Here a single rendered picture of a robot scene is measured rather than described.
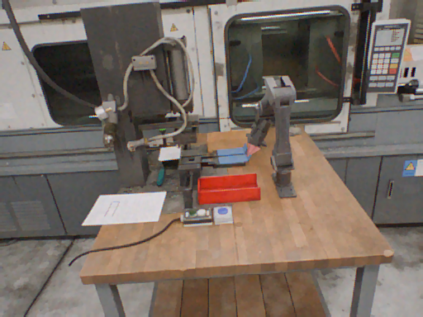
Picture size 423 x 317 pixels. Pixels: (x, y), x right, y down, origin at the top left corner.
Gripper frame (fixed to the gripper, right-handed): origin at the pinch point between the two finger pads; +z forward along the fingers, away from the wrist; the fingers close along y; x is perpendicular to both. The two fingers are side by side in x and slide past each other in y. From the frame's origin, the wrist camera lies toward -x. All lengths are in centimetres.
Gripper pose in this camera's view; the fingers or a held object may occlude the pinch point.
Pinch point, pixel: (248, 154)
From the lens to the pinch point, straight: 160.5
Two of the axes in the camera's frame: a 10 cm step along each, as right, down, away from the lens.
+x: 0.6, 4.2, -9.0
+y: -9.1, -3.5, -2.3
